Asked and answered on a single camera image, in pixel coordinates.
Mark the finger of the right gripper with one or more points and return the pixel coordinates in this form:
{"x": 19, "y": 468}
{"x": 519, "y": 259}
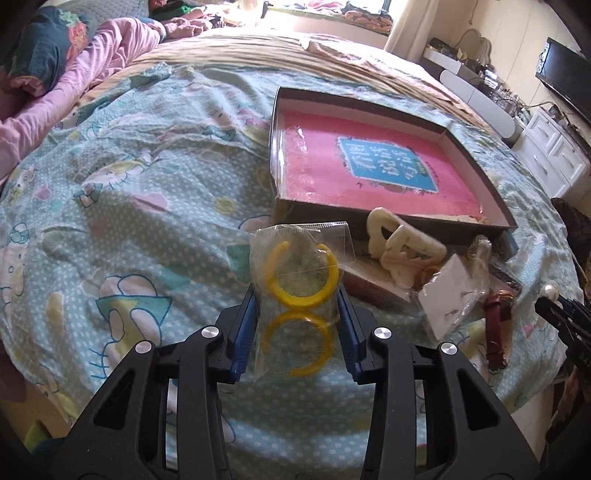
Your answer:
{"x": 564, "y": 314}

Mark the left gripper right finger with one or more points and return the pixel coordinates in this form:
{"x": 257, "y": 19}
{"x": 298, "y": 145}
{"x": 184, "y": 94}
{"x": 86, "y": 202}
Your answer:
{"x": 434, "y": 416}

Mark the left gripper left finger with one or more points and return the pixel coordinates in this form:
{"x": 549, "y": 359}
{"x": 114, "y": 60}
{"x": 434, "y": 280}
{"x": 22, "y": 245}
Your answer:
{"x": 158, "y": 414}

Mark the stud earrings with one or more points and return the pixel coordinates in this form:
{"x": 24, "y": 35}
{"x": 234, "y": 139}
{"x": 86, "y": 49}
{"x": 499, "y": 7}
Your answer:
{"x": 449, "y": 297}

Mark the pink packet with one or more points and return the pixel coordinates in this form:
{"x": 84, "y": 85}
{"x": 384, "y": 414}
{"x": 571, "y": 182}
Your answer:
{"x": 374, "y": 285}

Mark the cream hair claw clip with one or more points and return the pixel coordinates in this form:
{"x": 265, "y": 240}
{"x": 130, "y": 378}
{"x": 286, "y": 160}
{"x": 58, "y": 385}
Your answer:
{"x": 401, "y": 249}

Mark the bag with yellow hoop earrings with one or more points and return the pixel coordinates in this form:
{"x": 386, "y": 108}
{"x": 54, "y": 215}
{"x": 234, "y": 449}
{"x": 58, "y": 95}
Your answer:
{"x": 296, "y": 272}

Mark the small blue box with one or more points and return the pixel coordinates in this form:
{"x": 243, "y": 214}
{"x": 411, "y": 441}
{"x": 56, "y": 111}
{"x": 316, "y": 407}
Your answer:
{"x": 506, "y": 245}

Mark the clear bag with bracelet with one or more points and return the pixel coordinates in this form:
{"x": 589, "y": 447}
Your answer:
{"x": 478, "y": 257}

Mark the white drawer cabinet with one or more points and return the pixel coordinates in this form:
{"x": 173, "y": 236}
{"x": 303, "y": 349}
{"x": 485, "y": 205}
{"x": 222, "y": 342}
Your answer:
{"x": 553, "y": 158}

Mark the hello kitty green bedsheet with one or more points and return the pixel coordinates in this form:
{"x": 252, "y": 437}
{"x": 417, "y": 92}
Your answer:
{"x": 135, "y": 223}

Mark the white grey dressing table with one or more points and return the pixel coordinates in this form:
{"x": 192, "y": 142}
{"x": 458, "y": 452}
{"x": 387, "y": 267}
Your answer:
{"x": 467, "y": 85}

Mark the dark cardboard box tray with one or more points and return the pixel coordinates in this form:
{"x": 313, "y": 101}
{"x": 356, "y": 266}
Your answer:
{"x": 456, "y": 231}

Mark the heart shaped mirror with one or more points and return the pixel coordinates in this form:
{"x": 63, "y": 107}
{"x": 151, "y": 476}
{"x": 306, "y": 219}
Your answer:
{"x": 474, "y": 46}

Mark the pink book in tray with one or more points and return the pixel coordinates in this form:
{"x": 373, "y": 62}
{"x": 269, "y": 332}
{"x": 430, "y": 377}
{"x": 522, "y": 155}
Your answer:
{"x": 344, "y": 163}

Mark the cream curtain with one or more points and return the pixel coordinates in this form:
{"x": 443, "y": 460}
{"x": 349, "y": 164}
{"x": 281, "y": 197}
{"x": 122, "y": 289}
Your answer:
{"x": 412, "y": 23}

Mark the tan bed blanket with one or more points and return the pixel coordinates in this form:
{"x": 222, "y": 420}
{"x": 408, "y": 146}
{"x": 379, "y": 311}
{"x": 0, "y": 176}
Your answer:
{"x": 319, "y": 54}

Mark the clothes pile on windowsill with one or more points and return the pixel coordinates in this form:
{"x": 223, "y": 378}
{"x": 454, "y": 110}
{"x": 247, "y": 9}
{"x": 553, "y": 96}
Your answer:
{"x": 371, "y": 15}

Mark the pink quilt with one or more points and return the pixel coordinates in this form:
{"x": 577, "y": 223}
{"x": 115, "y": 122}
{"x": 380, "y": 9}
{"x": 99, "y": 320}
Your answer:
{"x": 25, "y": 123}

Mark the dark floral pillow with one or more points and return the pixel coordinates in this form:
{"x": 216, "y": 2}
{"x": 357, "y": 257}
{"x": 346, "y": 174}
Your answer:
{"x": 48, "y": 44}

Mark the clothes pile by headboard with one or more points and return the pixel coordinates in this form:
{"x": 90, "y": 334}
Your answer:
{"x": 175, "y": 20}

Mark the grey quilted headboard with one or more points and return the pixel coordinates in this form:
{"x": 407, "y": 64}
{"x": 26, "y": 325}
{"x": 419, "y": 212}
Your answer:
{"x": 102, "y": 10}

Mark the black wall television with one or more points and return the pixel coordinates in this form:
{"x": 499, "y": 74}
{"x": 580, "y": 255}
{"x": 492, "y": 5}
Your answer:
{"x": 567, "y": 74}

